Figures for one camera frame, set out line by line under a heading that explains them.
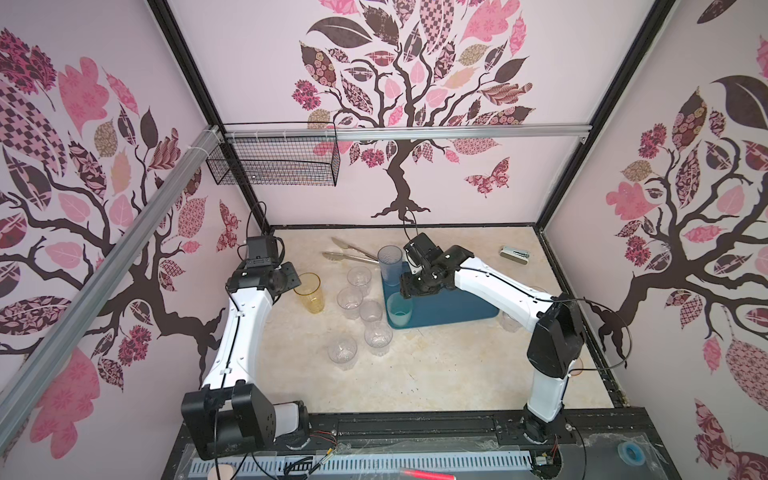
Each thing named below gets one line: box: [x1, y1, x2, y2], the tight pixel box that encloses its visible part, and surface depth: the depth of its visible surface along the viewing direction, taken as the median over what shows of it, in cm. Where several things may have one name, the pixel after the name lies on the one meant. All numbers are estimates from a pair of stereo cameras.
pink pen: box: [402, 469, 457, 480], surface depth 70 cm
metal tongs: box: [322, 236, 379, 264], surface depth 113 cm
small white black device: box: [500, 246, 530, 265], surface depth 112 cm
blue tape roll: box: [617, 442, 646, 466], surface depth 71 cm
